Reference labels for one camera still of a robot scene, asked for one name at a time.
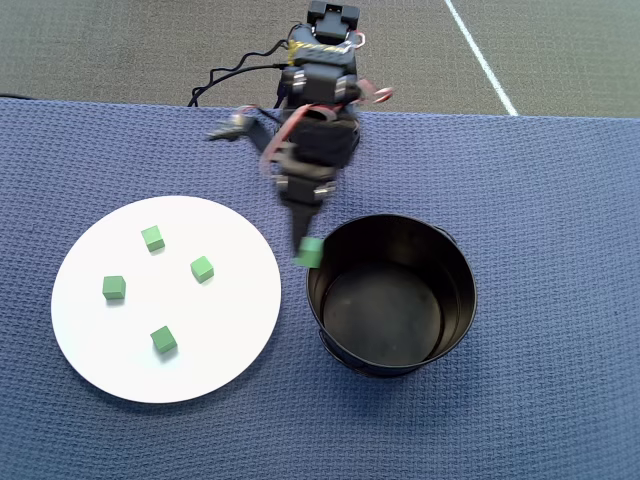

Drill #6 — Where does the black cable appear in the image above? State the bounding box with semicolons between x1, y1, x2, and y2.
192;39;291;106
187;60;292;109

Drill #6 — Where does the green cube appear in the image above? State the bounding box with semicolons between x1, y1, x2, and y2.
101;275;127;302
189;255;215;284
140;224;166;253
293;237;325;270
149;325;178;354

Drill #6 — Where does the red white servo wire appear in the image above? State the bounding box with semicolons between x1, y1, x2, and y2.
259;102;346;176
349;74;396;106

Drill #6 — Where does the black metal bucket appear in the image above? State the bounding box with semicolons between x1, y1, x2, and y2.
305;213;479;380

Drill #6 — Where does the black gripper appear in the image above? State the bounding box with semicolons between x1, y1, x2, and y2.
272;167;340;251

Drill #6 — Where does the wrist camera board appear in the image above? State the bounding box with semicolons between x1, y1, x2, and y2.
207;112;271;156

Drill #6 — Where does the white round plate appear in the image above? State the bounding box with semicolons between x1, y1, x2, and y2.
50;194;283;405

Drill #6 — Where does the blue woven tablecloth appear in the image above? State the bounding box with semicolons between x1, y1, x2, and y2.
0;97;640;480

